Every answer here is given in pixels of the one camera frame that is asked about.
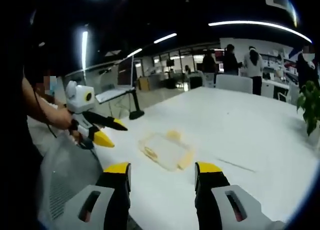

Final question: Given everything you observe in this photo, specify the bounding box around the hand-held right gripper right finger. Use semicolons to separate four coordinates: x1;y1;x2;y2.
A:
194;161;286;230

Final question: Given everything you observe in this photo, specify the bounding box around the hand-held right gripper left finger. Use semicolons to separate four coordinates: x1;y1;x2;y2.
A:
63;161;132;230

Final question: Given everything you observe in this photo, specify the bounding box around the pale yellow plastic buckle part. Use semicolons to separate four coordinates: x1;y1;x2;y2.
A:
143;146;160;159

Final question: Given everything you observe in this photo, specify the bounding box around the clear bag with yellow contents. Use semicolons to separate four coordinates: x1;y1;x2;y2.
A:
138;131;196;171

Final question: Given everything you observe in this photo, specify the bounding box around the person's left hand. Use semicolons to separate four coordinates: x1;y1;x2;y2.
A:
59;108;82;144

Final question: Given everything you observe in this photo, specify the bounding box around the black laptop stand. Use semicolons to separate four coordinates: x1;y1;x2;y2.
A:
128;89;145;120

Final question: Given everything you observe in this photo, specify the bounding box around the yellowish cabinet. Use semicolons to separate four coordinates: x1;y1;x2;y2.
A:
136;76;151;92

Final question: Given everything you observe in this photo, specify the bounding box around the short ceiling light strip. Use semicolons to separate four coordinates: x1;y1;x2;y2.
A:
153;32;178;45
126;48;143;58
81;30;89;71

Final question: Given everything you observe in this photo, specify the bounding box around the open laptop on stand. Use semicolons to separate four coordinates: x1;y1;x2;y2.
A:
95;55;137;105

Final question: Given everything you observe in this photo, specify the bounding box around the person's dark clothing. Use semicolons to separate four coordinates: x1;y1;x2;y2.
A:
0;64;44;230

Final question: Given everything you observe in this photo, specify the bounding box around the black and white office chair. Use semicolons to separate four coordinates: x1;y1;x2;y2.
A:
188;70;205;90

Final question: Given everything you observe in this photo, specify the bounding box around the green potted plant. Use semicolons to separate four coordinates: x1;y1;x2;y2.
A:
296;80;320;137

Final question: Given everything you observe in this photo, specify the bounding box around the long curved ceiling light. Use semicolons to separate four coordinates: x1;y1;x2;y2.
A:
208;20;313;44

